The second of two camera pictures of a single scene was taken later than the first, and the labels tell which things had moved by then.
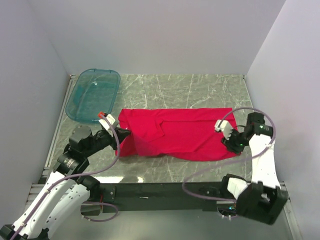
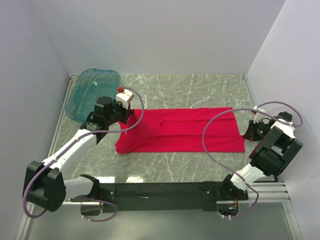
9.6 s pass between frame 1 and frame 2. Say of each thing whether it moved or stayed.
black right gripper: moved
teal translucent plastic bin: stayed
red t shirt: moved
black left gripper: moved
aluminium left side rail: stayed
